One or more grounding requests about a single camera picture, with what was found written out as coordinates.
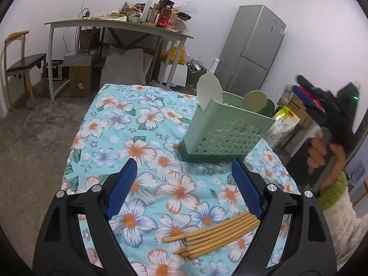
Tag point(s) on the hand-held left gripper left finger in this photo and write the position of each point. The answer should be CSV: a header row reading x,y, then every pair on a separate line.
x,y
120,192

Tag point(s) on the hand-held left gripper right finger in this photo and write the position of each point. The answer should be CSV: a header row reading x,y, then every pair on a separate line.
x,y
247,189

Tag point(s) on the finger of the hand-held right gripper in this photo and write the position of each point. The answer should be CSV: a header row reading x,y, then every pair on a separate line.
x,y
316,87
304,97

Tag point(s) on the small beige spoon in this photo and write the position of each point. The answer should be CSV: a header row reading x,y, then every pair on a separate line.
x,y
256,102

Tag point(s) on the bundle of wooden chopsticks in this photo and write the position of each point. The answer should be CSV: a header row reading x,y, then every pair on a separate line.
x,y
218,233

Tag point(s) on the green perforated utensil holder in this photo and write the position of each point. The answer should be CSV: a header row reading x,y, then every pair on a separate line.
x,y
227,132

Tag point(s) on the large white rice paddle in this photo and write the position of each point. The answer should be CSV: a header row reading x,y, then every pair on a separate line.
x,y
208,90

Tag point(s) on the person's right forearm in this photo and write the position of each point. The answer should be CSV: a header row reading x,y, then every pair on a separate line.
x,y
345,221

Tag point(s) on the person's right hand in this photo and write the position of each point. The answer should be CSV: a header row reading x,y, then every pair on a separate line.
x,y
337,161

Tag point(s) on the pink fluffy item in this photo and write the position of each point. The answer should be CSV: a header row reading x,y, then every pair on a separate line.
x,y
314,99

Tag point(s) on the large open cardboard box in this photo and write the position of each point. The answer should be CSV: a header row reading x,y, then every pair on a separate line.
x,y
296,110

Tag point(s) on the yellow green food bag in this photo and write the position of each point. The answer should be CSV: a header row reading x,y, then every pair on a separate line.
x,y
280,126

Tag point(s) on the blue floral tablecloth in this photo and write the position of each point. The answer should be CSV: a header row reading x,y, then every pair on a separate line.
x,y
149,155

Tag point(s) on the silver refrigerator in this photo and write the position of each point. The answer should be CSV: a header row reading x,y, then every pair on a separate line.
x,y
250,49

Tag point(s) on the dark green bag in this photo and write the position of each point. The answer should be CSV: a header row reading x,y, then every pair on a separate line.
x,y
195,73

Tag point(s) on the brown cardboard box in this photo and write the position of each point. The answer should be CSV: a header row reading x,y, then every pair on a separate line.
x,y
81,82

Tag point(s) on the white sacks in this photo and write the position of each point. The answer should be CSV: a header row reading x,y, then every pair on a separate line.
x,y
126,66

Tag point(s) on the yellow plastic bag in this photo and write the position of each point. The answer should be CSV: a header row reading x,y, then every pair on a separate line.
x,y
174,54

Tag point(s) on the small white microwave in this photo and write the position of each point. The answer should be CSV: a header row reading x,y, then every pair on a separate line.
x,y
56,70

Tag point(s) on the grey plastic storage box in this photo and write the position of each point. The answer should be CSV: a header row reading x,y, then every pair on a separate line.
x,y
82,57

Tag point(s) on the red drink bottle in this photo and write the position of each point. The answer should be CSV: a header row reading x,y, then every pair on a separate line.
x,y
164,18

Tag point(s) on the wooden chair black seat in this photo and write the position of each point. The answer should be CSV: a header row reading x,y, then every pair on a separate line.
x,y
24,63

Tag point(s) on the grey side table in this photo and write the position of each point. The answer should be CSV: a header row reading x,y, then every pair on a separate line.
x,y
115,24

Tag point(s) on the pile of food packages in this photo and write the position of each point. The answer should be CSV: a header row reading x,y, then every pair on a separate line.
x,y
143,10

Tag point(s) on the black power adapter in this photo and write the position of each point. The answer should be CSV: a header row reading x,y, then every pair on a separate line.
x,y
85,13

